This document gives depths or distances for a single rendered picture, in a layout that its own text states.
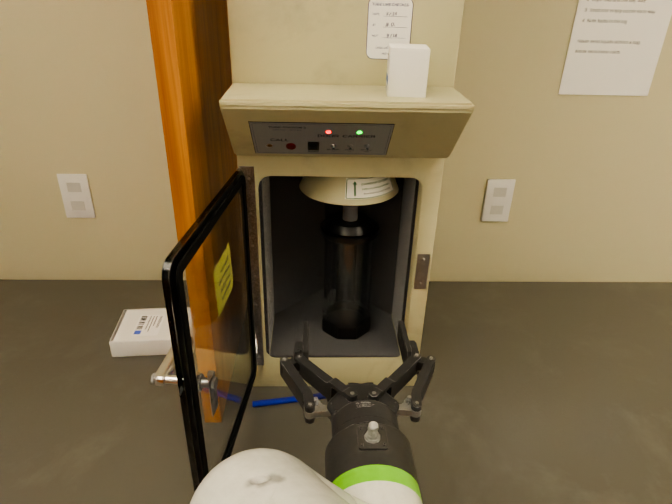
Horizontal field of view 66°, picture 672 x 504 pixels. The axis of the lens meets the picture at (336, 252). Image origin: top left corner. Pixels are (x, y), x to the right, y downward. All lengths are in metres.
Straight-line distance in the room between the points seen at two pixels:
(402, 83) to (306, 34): 0.16
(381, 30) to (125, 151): 0.75
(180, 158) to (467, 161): 0.78
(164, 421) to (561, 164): 1.06
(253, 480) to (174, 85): 0.49
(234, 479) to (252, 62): 0.56
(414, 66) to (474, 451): 0.63
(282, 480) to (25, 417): 0.79
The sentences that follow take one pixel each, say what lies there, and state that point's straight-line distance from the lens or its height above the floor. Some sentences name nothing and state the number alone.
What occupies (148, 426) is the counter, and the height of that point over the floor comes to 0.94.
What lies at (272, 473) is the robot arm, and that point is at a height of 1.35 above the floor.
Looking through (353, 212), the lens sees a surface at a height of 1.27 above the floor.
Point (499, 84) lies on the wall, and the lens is 1.29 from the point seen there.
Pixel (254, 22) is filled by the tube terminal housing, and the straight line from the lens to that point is 0.78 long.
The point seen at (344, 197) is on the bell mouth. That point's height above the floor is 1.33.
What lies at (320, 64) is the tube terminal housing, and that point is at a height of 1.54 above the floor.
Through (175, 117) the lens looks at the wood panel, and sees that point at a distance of 0.72.
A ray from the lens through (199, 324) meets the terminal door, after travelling 0.65.
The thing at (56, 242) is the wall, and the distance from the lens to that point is 1.50.
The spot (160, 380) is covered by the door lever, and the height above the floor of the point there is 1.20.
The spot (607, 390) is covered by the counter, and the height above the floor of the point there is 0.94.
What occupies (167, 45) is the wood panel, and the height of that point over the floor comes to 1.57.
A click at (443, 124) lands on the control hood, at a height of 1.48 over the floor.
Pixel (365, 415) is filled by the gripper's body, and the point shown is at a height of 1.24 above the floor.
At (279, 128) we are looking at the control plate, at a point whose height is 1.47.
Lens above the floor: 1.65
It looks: 28 degrees down
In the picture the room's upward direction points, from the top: 2 degrees clockwise
